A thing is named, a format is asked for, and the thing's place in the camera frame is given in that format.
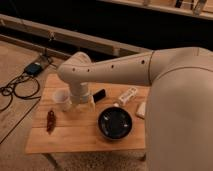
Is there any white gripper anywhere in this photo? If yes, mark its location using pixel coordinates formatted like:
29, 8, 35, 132
69, 83, 95, 111

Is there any black eraser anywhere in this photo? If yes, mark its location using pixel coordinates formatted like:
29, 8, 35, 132
93, 89, 106, 102

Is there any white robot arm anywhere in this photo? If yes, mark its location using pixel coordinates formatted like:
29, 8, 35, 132
58, 47, 213, 171

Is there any translucent plastic cup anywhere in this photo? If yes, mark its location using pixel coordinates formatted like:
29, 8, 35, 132
52, 89, 71, 112

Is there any black bowl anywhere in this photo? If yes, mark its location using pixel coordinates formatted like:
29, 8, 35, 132
98, 107, 132, 140

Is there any white plastic bottle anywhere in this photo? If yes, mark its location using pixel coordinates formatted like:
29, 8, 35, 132
118, 87, 138, 106

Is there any wooden table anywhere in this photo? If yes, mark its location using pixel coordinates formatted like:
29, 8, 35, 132
25, 74, 149, 156

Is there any dried red chili pepper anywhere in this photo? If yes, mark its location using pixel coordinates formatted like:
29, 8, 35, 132
46, 110, 56, 133

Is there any white sponge block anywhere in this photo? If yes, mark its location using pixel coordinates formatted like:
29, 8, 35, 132
136, 102, 146, 119

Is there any blue power adapter box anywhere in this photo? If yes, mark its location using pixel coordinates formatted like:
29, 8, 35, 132
24, 63, 42, 76

